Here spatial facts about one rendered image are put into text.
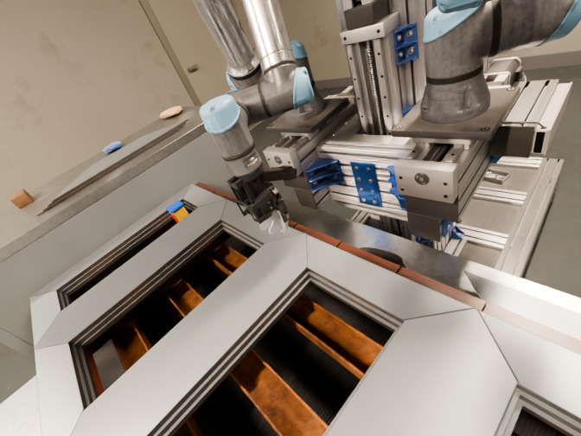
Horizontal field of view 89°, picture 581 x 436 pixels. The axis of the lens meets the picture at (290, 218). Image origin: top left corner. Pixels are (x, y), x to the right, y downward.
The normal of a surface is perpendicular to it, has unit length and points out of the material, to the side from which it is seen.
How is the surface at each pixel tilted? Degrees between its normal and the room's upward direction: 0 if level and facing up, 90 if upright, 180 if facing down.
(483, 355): 0
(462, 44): 90
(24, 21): 90
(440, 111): 73
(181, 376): 0
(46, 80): 90
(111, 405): 0
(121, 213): 90
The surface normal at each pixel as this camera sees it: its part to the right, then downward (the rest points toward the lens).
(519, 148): -0.62, 0.64
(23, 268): 0.66, 0.27
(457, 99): -0.36, 0.42
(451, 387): -0.32, -0.74
